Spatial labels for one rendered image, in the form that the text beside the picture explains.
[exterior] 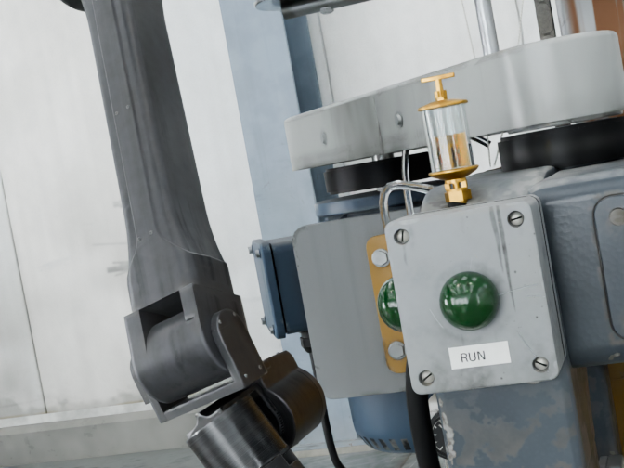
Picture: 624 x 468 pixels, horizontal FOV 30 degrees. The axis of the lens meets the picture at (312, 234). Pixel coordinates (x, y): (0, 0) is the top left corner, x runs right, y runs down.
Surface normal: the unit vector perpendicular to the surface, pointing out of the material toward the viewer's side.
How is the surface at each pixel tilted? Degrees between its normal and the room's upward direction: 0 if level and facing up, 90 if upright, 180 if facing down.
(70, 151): 90
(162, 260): 70
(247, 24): 90
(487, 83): 90
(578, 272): 90
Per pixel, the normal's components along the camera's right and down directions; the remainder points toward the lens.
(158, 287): -0.55, -0.20
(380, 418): -0.63, 0.18
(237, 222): -0.30, 0.11
